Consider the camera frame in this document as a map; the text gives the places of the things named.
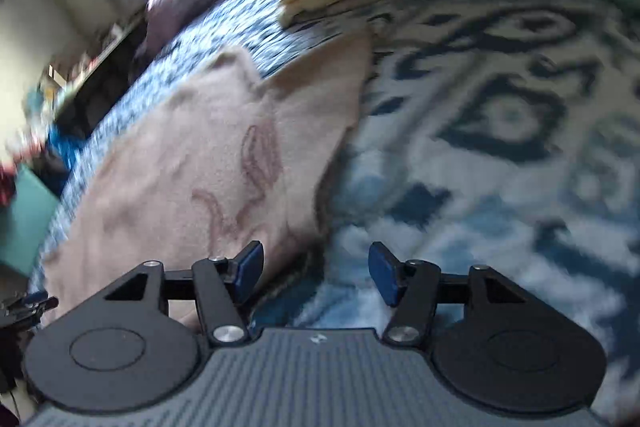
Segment beige towel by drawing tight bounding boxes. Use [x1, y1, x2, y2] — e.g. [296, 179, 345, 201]
[40, 34, 373, 333]

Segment cluttered side shelf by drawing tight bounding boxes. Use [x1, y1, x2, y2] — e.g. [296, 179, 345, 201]
[0, 22, 146, 188]

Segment blue patterned bedspread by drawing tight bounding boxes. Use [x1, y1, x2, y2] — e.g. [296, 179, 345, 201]
[27, 0, 640, 423]

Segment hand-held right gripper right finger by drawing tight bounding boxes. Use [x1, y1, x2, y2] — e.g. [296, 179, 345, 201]
[368, 242, 533, 349]

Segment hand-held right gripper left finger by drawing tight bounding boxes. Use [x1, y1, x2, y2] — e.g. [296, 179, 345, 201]
[102, 241, 264, 349]

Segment blue object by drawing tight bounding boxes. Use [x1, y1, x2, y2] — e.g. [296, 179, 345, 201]
[47, 127, 88, 192]

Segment teal box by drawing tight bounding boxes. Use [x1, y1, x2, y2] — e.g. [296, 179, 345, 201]
[0, 167, 61, 278]

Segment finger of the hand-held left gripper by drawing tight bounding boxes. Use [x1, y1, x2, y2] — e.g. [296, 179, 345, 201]
[0, 291, 60, 324]

